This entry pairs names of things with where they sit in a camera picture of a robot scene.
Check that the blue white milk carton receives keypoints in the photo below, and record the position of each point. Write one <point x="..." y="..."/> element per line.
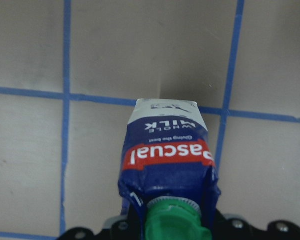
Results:
<point x="168" y="174"/>

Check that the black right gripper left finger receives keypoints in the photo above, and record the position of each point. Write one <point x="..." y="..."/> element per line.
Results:
<point x="125" y="226"/>

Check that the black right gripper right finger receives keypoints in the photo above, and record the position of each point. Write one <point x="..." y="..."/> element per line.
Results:
<point x="229" y="226"/>

